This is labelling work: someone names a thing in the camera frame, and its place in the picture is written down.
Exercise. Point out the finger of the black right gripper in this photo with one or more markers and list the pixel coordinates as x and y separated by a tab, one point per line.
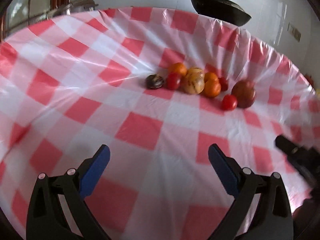
305	161

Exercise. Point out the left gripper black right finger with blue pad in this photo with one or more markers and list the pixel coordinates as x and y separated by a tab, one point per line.
272	218

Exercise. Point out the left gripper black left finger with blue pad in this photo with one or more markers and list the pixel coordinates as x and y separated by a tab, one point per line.
45	217

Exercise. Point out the large reddish brown fruit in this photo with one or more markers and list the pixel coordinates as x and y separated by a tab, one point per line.
245	93

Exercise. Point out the red tomato front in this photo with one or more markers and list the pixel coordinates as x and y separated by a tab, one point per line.
229	103

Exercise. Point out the red tomato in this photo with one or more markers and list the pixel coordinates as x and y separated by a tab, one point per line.
229	103
173	81
224	84

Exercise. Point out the small dark striped fruit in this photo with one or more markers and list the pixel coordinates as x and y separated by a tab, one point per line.
154	81

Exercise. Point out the red tomato back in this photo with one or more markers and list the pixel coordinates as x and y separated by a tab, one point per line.
224	84

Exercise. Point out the orange tangerine front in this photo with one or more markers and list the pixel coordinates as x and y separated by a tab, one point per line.
212	88

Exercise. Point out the orange tangerine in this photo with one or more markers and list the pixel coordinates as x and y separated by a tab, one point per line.
178	68
210	76
212	88

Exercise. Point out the orange tangerine back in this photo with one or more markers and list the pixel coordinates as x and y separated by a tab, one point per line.
210	76

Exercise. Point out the yellow striped melon front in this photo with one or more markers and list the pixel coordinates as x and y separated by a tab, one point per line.
192	83

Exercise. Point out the yellow striped melon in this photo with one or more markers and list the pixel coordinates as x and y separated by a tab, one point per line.
196	70
192	83

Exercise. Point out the red white checkered tablecloth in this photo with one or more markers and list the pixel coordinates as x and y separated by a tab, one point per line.
74	83

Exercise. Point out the yellow striped melon back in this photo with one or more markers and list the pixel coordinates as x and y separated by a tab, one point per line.
196	70

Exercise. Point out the red tomato left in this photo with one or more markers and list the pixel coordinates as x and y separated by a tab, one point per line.
173	81

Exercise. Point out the orange tangerine far left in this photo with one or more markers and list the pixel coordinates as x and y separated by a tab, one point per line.
178	68

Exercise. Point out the black wok pan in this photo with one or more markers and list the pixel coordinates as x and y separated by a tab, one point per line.
224	10

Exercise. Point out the wall power socket right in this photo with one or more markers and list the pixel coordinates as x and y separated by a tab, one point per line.
294	32

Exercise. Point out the wooden glass door frame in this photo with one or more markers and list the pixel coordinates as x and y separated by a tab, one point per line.
22	13

